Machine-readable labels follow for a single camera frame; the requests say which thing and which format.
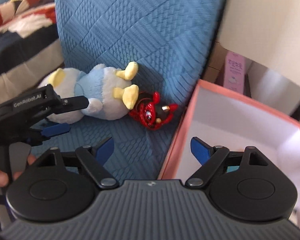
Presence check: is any cardboard box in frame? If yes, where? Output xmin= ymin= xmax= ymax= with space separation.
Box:
xmin=202 ymin=42 xmax=228 ymax=83

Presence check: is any pink product carton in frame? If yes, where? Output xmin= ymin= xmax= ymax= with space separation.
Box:
xmin=223 ymin=51 xmax=245 ymax=94

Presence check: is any pink storage box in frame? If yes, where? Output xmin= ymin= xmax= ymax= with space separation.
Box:
xmin=158 ymin=80 xmax=300 ymax=228

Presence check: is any white blue penguin plush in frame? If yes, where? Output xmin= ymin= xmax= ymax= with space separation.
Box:
xmin=38 ymin=61 xmax=139 ymax=124

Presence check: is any striped knitted blanket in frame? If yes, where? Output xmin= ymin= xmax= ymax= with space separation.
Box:
xmin=0 ymin=0 xmax=64 ymax=104

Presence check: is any blue quilted bedspread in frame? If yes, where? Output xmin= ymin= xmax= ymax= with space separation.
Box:
xmin=32 ymin=0 xmax=226 ymax=181

